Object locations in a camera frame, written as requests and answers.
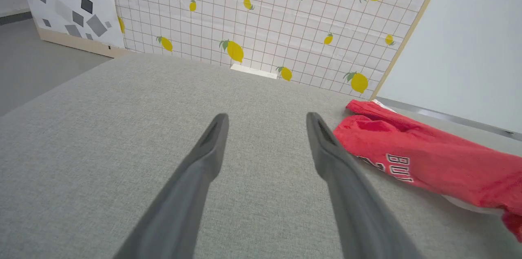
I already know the small white block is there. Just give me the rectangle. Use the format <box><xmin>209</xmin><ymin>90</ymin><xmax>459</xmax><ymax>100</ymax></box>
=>
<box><xmin>230</xmin><ymin>64</ymin><xmax>278</xmax><ymax>80</ymax></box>

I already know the lemon print grid panel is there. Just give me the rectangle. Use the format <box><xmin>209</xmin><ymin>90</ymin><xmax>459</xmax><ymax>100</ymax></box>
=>
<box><xmin>109</xmin><ymin>0</ymin><xmax>449</xmax><ymax>100</ymax></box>

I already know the red jersey garment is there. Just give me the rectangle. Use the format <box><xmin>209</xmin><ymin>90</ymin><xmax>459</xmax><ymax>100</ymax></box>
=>
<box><xmin>333</xmin><ymin>100</ymin><xmax>522</xmax><ymax>243</ymax></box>

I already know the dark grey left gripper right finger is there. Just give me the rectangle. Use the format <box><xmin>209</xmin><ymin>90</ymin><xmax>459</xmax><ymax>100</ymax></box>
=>
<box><xmin>306</xmin><ymin>112</ymin><xmax>425</xmax><ymax>259</ymax></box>

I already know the plain white panel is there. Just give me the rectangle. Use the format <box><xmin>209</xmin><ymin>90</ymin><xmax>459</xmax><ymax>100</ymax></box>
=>
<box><xmin>375</xmin><ymin>0</ymin><xmax>522</xmax><ymax>141</ymax></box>

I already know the grey terrazzo pattern panel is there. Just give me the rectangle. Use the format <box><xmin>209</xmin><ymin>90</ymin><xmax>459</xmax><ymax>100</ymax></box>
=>
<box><xmin>16</xmin><ymin>0</ymin><xmax>133</xmax><ymax>58</ymax></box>

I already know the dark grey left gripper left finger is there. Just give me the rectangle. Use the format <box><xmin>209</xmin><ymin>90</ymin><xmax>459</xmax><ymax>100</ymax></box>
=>
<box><xmin>113</xmin><ymin>113</ymin><xmax>230</xmax><ymax>259</ymax></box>

